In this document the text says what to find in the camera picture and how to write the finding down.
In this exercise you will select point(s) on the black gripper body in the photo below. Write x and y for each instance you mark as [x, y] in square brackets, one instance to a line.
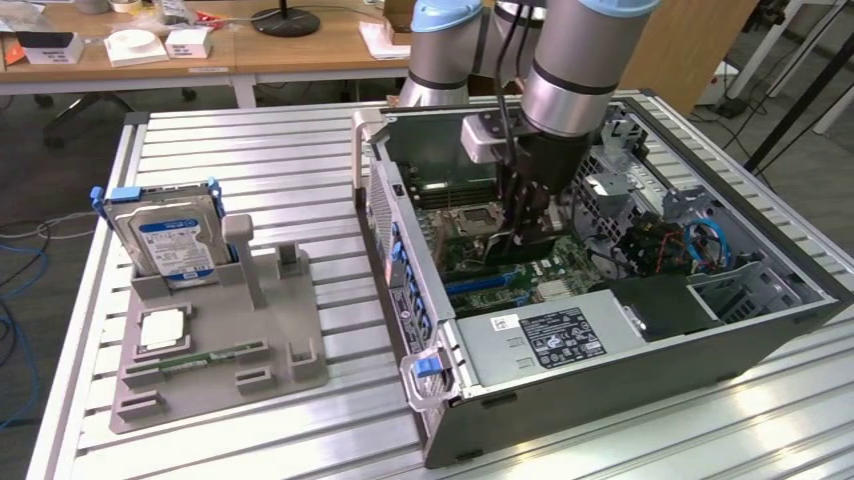
[550, 160]

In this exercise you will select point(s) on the graphics card with black fan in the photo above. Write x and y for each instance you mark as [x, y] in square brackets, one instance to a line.
[527, 254]

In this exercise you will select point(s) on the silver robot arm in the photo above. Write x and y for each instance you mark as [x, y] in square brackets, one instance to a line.
[580, 65]

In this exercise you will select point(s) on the blue expansion slot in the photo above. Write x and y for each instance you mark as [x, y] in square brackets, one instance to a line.
[480, 285]

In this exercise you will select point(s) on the CPU socket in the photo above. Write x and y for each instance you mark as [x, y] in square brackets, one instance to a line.
[475, 219]

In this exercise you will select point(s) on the green motherboard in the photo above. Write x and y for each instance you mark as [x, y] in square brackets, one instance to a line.
[567, 274]

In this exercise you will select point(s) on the silver chipset heatsink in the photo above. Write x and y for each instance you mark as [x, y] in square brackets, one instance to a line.
[554, 292]

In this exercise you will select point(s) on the grey power supply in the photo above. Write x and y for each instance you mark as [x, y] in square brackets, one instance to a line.
[534, 350]

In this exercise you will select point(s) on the white device with red button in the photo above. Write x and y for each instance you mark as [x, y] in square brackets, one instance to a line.
[710, 92]

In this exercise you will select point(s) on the white paper leaflet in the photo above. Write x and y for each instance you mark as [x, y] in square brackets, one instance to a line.
[383, 45]

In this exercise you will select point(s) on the blue case latch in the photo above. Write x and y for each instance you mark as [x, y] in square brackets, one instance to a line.
[427, 368]

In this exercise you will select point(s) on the cardboard box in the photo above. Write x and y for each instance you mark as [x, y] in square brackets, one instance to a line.
[396, 15]

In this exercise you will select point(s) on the open PC case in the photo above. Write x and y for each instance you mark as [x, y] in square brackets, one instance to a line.
[600, 400]

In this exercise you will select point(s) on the black slanted pole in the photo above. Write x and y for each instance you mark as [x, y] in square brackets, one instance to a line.
[801, 106]

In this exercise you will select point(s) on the grey plastic parts rack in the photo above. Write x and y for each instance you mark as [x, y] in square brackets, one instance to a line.
[267, 325]

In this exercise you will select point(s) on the black lamp base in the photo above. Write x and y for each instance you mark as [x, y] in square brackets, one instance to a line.
[287, 24]

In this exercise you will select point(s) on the hard disk in blue caddy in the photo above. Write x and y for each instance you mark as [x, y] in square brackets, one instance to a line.
[173, 240]

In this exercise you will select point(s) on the green RAM stick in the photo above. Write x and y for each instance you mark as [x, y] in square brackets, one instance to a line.
[200, 361]

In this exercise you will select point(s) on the small white box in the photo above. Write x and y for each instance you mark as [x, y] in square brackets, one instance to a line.
[188, 45]

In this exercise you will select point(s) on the silver CPU chip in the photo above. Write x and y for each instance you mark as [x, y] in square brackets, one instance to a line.
[161, 330]

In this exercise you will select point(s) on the clear plastic bag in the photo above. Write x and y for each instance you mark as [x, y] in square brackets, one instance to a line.
[173, 12]

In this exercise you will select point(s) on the white square stand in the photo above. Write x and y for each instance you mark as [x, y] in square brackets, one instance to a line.
[136, 47]

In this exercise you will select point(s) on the wooden office desk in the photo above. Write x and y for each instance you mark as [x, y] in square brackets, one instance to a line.
[100, 72]

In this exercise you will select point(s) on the grey cup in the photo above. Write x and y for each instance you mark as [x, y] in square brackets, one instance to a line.
[91, 6]

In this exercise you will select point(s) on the white box with black label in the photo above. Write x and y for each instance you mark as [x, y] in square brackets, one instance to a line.
[49, 52]

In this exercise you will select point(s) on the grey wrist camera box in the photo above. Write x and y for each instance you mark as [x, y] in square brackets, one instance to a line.
[483, 137]

